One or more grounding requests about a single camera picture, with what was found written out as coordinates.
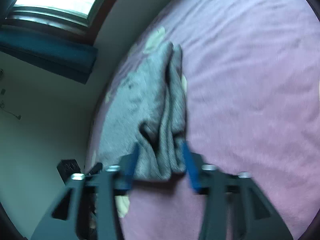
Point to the purple dotted bed sheet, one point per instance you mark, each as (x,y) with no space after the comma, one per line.
(251,77)

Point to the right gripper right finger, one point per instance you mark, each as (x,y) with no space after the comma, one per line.
(232,199)

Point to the black box on floor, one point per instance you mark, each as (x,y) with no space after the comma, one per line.
(66,168)

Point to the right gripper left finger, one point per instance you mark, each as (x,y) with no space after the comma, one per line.
(68,215)

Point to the teal curtain right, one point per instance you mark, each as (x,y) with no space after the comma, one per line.
(72,60)

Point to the grey knit sweater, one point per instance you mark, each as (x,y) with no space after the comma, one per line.
(148,109)

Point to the window with wooden frame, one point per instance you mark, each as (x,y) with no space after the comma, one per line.
(74,20)

